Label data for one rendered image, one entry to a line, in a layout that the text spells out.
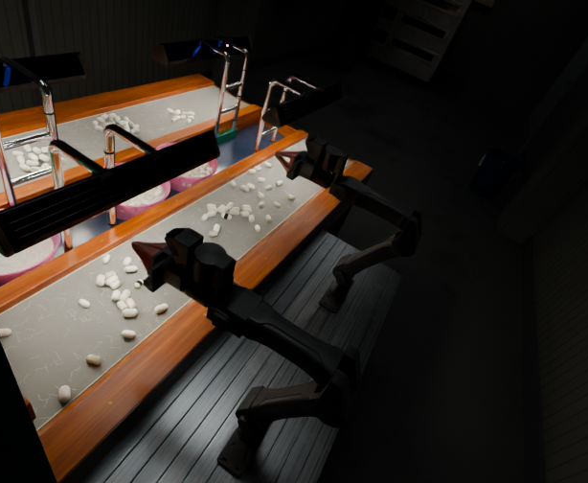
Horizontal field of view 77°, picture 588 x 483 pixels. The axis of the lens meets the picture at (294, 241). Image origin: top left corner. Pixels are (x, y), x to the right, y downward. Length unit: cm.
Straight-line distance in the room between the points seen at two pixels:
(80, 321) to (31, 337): 11
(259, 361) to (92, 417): 45
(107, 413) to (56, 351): 21
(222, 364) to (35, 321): 48
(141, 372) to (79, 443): 18
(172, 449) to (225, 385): 20
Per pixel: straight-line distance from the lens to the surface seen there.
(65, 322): 112
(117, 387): 99
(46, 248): 131
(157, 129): 190
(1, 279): 124
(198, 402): 107
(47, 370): 106
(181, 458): 103
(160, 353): 102
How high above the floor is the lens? 165
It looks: 40 degrees down
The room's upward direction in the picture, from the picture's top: 22 degrees clockwise
